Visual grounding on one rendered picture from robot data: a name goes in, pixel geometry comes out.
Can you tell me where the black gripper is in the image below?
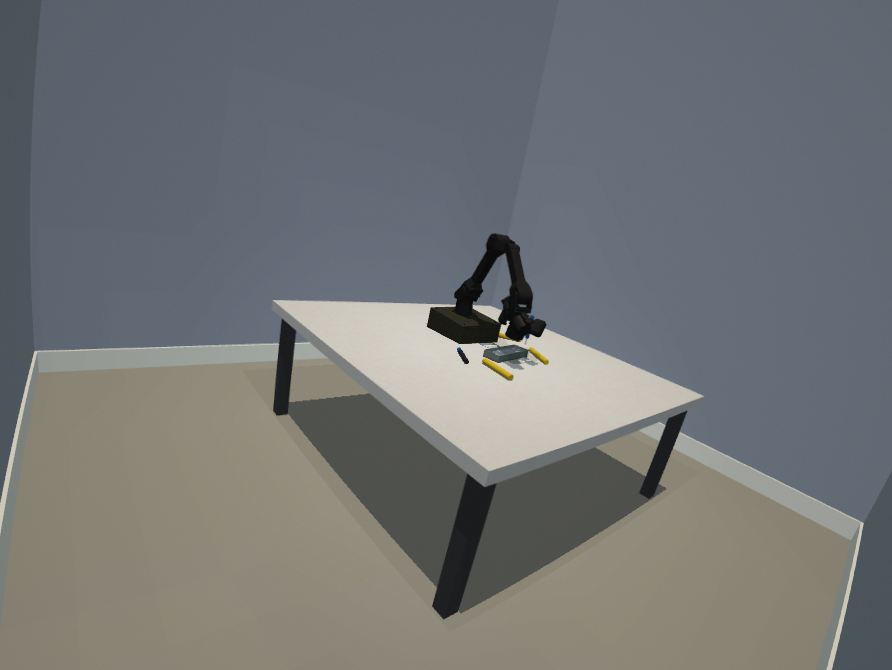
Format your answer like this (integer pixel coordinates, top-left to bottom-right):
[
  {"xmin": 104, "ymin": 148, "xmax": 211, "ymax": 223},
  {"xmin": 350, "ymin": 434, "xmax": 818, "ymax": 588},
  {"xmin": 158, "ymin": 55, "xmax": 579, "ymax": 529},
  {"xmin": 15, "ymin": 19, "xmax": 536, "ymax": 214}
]
[{"xmin": 498, "ymin": 310, "xmax": 547, "ymax": 338}]

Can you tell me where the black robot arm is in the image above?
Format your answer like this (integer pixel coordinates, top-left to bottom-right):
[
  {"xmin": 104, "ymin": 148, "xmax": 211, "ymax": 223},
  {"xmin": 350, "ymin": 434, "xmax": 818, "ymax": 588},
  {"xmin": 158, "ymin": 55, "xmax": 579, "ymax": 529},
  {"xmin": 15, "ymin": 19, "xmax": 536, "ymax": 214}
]
[{"xmin": 452, "ymin": 233, "xmax": 533, "ymax": 342}]

